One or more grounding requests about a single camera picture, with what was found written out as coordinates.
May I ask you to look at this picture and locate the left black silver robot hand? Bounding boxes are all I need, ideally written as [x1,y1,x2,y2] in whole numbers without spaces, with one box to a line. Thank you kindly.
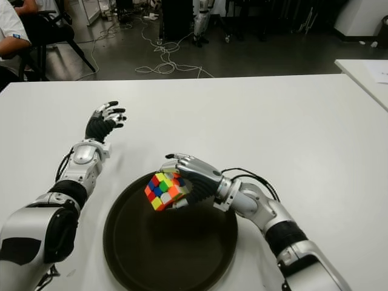
[84,101,127,144]

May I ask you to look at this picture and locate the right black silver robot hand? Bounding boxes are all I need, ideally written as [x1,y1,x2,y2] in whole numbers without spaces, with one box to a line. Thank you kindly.
[159,153,224,210]

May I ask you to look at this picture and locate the multicolour Rubik's cube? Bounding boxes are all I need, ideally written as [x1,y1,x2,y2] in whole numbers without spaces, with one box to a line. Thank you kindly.
[144,172,191,212]

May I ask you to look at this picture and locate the dark brown round plate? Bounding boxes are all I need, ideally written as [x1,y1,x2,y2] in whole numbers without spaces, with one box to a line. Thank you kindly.
[102,171,239,291]

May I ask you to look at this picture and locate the black chair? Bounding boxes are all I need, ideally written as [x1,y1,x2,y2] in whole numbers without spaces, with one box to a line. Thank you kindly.
[18,0,98,81]

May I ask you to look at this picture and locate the seated person in white shirt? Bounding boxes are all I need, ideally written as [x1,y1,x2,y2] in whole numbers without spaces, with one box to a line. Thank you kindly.
[0,0,40,92]

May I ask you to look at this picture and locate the silver humanoid robot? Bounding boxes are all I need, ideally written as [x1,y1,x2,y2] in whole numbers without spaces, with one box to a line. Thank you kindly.
[193,0,216,48]

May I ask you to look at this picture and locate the black tripod legs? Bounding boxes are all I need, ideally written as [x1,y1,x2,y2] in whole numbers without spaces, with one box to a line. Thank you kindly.
[216,0,269,43]

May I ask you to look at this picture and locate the white side table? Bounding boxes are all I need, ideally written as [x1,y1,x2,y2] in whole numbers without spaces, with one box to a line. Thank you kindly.
[334,59,388,112]

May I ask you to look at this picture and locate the grey folded stand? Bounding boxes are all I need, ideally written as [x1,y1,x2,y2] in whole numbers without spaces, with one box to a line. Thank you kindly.
[296,5,315,34]

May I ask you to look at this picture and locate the white cabinet with black base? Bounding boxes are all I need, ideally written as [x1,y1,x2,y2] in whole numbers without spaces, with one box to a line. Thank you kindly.
[333,0,388,46]

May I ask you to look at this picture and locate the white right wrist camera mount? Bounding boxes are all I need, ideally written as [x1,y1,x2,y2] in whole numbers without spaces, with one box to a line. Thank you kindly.
[213,196,233,212]

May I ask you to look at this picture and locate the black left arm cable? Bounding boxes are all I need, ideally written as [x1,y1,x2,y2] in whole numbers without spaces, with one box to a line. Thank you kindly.
[56,148,75,187]

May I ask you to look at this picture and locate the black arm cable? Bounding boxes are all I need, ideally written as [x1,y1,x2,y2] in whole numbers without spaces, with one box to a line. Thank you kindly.
[221,167,281,202]
[56,148,75,187]

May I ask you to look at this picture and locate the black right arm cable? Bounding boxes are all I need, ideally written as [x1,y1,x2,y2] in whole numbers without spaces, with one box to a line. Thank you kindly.
[221,167,281,202]

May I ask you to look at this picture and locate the white floor cable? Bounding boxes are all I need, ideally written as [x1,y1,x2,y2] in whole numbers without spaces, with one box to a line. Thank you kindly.
[135,15,215,78]

